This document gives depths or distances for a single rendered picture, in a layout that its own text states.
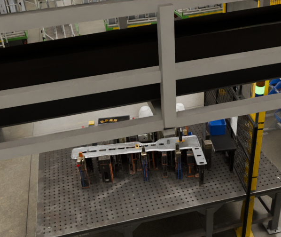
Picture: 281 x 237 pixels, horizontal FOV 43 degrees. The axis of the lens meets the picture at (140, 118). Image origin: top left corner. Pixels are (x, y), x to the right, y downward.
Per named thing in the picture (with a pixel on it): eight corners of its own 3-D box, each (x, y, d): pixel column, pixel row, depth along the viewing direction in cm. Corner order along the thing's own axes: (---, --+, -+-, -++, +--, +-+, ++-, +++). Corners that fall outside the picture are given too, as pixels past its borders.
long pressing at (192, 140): (70, 161, 378) (70, 160, 377) (72, 148, 397) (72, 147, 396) (200, 147, 381) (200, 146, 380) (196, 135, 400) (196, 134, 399)
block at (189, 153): (186, 177, 385) (186, 157, 370) (184, 171, 395) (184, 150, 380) (195, 177, 385) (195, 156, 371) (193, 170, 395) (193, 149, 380)
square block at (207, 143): (204, 171, 392) (205, 144, 373) (202, 166, 399) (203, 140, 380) (211, 170, 392) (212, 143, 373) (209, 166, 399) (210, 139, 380)
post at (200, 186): (199, 189, 369) (199, 167, 354) (197, 182, 378) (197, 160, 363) (205, 188, 369) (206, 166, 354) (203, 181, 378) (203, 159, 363)
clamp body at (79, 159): (81, 190, 381) (74, 163, 362) (81, 180, 394) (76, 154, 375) (90, 189, 381) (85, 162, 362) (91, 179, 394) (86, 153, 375)
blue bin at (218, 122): (210, 135, 391) (210, 125, 385) (206, 120, 417) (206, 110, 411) (225, 134, 390) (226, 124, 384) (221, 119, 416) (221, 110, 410)
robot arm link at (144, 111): (136, 120, 469) (136, 106, 457) (149, 116, 475) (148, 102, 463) (142, 126, 456) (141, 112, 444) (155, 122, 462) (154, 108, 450)
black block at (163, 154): (162, 179, 386) (160, 157, 371) (160, 172, 395) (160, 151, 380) (169, 178, 386) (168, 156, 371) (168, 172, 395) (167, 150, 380)
